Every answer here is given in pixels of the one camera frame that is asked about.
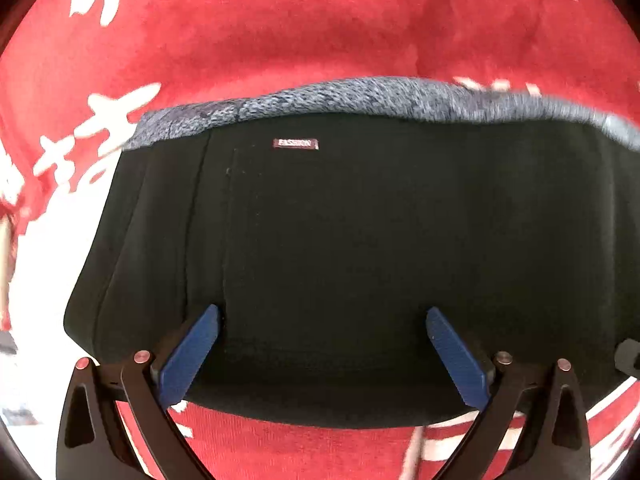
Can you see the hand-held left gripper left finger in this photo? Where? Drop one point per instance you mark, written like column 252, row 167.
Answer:
column 189, row 352

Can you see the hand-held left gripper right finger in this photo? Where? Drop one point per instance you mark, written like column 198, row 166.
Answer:
column 457, row 355

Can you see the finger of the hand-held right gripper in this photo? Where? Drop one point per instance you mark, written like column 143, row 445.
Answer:
column 629, row 356

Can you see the black pants with grey waistband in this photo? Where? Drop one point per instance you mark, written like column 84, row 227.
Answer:
column 340, row 260

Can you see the red printed blanket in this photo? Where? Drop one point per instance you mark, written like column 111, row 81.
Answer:
column 280, row 30

